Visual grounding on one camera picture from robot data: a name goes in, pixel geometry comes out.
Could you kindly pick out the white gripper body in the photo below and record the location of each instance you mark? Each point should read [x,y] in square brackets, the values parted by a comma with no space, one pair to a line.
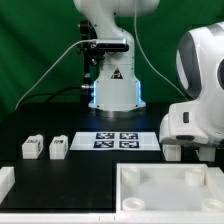
[179,127]

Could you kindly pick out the white square tabletop panel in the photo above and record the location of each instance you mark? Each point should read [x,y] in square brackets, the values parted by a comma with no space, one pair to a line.
[169,188]

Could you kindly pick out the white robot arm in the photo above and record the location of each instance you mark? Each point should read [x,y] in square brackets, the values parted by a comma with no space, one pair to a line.
[200,66]

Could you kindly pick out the white sheet with tags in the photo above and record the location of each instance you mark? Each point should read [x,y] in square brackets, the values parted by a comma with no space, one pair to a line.
[131,141]

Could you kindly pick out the grey mounted camera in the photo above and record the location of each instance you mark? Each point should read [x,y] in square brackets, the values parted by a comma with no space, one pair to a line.
[112,45]

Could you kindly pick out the black camera stand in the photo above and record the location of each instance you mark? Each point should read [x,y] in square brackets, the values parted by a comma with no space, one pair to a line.
[91,55]

